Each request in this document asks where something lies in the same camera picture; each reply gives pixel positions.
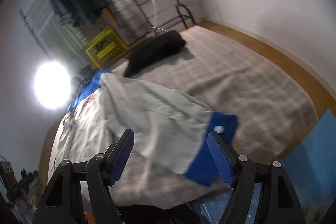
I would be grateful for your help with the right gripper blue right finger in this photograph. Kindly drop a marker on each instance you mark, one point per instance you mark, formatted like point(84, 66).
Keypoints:
point(225, 159)

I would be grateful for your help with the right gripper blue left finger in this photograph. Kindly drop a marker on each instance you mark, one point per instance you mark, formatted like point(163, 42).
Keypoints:
point(117, 157)

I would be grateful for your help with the beige and blue work jacket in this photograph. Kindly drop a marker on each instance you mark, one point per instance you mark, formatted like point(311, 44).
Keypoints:
point(170, 127)

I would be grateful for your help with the plaid beige bed blanket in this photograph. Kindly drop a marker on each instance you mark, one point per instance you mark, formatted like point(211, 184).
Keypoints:
point(272, 110)

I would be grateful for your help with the dark plant pot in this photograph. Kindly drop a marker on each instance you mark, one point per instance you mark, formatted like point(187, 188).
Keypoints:
point(87, 72)

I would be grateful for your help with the black folded garment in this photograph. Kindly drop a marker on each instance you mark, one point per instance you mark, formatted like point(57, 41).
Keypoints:
point(165, 45)

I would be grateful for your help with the yellow green patterned bag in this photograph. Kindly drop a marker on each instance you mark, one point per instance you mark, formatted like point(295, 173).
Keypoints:
point(106, 48)

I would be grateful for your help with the dark green hanging jacket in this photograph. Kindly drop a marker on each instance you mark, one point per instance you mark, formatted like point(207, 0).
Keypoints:
point(74, 12)

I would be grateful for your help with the ring light on stand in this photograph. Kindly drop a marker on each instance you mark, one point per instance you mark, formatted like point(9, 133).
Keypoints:
point(52, 85)

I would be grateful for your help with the green striped white wall cloth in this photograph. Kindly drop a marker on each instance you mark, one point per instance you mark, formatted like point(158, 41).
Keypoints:
point(62, 42)

